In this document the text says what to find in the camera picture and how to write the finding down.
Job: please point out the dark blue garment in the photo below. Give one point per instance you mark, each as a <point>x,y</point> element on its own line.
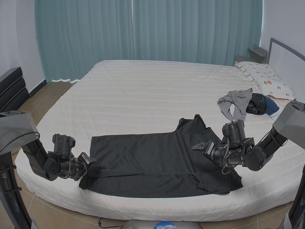
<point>271,105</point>

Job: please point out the bed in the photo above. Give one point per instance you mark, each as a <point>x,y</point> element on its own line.
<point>154,99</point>

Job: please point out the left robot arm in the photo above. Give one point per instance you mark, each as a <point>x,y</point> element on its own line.
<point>35,151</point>

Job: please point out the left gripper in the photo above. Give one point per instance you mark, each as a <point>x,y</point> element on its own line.
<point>82,166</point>

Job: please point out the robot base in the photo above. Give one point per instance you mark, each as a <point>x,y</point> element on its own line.
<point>143,225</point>

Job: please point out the blue-green curtain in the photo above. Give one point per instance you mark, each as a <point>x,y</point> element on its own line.
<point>83,32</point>
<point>190,20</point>

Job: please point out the black garment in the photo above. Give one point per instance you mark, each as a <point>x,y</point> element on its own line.
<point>256,104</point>

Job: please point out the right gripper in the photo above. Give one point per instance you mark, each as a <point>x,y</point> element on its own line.
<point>216,154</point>

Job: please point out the white printed pillow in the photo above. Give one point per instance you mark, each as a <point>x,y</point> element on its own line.
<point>264,79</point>

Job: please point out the black T-shirt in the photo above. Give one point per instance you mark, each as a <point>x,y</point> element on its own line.
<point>147,156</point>

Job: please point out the grey garment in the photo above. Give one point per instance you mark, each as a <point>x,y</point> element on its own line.
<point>238,101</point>

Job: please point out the grey bedside table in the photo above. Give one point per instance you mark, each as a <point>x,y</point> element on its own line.
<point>256,52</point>

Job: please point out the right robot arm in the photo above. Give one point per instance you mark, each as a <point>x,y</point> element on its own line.
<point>234,131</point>

